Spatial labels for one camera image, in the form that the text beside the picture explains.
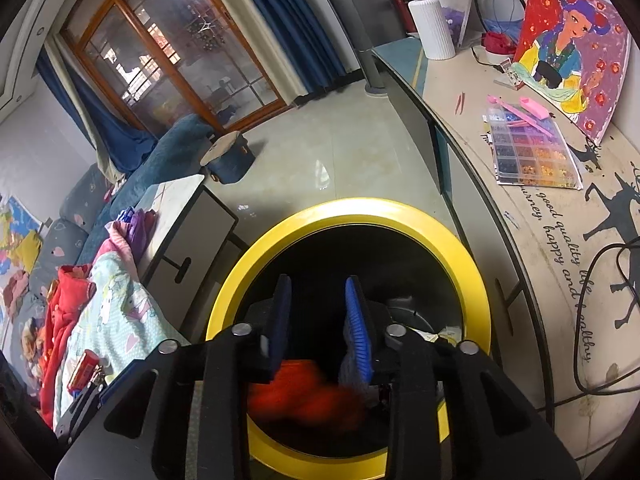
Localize red plastic wrapper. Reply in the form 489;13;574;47
247;360;364;430

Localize blue curtain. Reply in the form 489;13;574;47
36;44;157;183
252;0;346;93

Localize hello kitty teal blanket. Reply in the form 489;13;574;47
53;252;188;424

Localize red candy tube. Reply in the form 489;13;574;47
67;349;101;396

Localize wooden glass sliding door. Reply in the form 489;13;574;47
62;0;286;136

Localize china map poster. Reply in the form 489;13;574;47
1;196;42;276

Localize blue grey sofa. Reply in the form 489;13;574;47
2;114;216;365

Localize blue curtain left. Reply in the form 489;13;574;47
36;44;157;183

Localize tv cabinet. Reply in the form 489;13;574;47
373;38;639;477

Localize white vase red berries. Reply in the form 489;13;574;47
408;0;456;61

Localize yellow rim trash bin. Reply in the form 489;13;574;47
205;197;493;480

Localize grey tower air conditioner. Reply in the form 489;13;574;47
329;0;406;96

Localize small round blue stool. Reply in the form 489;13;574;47
200;131;255;184

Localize white coffee table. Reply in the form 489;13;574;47
138;174;248;330

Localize blue curtain right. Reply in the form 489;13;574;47
252;0;346;93

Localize bead organizer box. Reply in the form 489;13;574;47
485;102;582;191

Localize red blanket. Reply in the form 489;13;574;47
39;263;96;429

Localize colourful girl painting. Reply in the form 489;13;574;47
512;0;630;144

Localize purple cloth pile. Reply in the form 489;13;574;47
107;208;157;263

